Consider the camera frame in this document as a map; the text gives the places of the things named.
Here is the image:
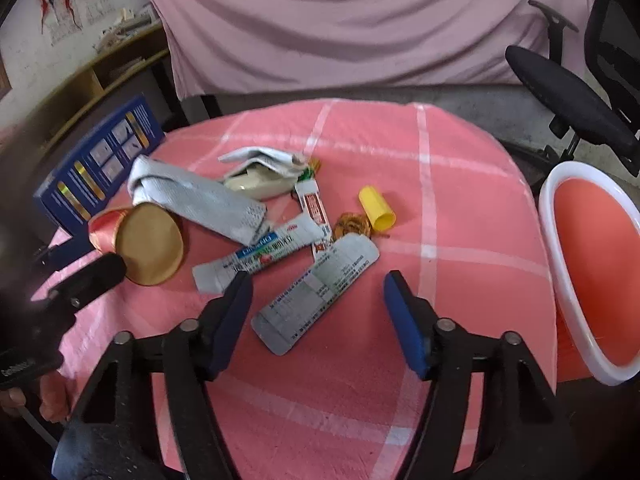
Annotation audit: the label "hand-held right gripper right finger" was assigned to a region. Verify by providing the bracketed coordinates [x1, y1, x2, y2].
[383, 270, 576, 480]

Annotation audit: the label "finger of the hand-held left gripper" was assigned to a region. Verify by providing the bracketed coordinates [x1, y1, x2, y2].
[49, 252, 127, 312]

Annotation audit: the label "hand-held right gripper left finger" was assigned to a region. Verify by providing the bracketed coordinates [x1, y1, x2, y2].
[70, 270, 256, 480]

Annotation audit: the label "red and gold paper cup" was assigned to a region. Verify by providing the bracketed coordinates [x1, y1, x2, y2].
[89, 202, 185, 287]

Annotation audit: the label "white toothpaste tube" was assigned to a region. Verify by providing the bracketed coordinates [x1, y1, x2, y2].
[192, 212, 324, 294]

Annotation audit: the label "silver blister pack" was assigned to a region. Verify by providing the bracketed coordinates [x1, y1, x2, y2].
[251, 234, 380, 356]

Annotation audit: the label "brown rubber bands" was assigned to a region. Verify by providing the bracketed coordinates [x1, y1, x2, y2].
[332, 212, 392, 239]

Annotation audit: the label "yellow plastic cap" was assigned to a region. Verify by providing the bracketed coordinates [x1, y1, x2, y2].
[359, 186, 399, 231]

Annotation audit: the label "beige oval object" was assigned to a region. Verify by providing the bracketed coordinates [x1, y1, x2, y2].
[222, 167, 296, 199]

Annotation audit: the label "small red and white tube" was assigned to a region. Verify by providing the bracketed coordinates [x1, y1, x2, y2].
[294, 181, 334, 257]

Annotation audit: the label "pink bin with white rim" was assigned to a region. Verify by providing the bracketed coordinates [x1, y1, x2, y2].
[537, 161, 640, 387]

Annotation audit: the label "person's left hand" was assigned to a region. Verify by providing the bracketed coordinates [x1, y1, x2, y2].
[0, 374, 71, 423]

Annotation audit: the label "pink checked tablecloth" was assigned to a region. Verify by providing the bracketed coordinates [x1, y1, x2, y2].
[0, 100, 560, 480]

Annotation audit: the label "blue cardboard box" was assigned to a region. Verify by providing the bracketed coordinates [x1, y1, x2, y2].
[34, 94, 166, 238]

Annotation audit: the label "white crumpled paper packet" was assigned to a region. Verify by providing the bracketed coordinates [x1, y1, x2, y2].
[217, 146, 308, 182]

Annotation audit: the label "wooden shelf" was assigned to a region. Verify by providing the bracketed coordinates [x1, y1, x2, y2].
[27, 20, 173, 161]

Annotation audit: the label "stack of papers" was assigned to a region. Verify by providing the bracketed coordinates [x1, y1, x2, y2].
[94, 5, 157, 52]

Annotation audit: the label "black office chair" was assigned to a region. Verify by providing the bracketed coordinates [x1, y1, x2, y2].
[505, 0, 640, 177]

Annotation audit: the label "pink curtain cloth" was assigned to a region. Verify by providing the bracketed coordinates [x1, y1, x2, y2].
[132, 0, 596, 102]

